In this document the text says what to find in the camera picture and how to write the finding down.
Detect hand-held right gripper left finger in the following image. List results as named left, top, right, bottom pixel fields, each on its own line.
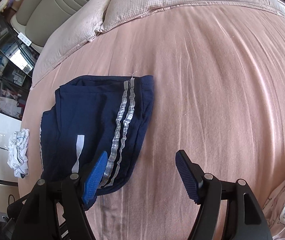
left=12, top=151, right=108, bottom=240

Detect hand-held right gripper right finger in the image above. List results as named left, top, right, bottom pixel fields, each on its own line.
left=175, top=149, right=274, bottom=240

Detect navy striped shorts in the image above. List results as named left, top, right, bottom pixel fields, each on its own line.
left=39, top=74, right=156, bottom=210

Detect small white printed garment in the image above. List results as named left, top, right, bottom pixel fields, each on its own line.
left=7, top=128, right=30, bottom=178

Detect pink bed sheet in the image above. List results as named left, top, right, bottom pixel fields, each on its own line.
left=17, top=5, right=285, bottom=240

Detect white power strip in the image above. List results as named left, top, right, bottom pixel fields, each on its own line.
left=17, top=32, right=32, bottom=47

